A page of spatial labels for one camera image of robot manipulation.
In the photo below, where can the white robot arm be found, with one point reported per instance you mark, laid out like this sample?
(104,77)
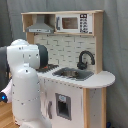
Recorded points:
(23,90)

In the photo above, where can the wooden toy kitchen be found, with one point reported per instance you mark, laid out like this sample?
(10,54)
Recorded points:
(64,50)

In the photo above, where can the small metal pot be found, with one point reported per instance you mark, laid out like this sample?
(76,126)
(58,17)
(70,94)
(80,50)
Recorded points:
(69,73)

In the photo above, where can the toy microwave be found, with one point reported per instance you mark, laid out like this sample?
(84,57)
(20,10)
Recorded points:
(74,23)

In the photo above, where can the black toy faucet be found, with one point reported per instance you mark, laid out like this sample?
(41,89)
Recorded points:
(82,64)

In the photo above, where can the toy fridge dispenser door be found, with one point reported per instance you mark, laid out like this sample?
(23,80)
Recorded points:
(65,108)

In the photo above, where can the grey range hood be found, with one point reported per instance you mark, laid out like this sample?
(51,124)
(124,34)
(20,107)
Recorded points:
(40,26)

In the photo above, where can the grey toy sink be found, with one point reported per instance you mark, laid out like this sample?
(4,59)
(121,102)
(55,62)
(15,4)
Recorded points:
(82,74)

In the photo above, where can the black toy stovetop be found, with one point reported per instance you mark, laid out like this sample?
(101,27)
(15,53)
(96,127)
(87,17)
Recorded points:
(49,67)

